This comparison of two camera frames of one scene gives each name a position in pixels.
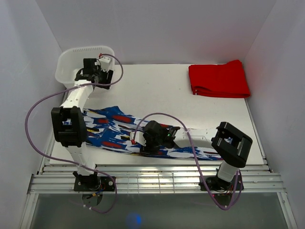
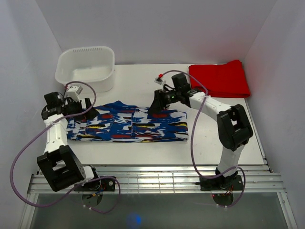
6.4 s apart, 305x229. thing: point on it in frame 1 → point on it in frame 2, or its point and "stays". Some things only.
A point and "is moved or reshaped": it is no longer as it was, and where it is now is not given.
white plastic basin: [71, 61] stays
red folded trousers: [227, 80] stays
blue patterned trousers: [110, 128] is moved or reshaped
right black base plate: [216, 184] stays
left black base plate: [94, 183] stays
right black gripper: [147, 149] → [159, 102]
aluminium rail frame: [153, 179] stays
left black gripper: [105, 74] → [91, 114]
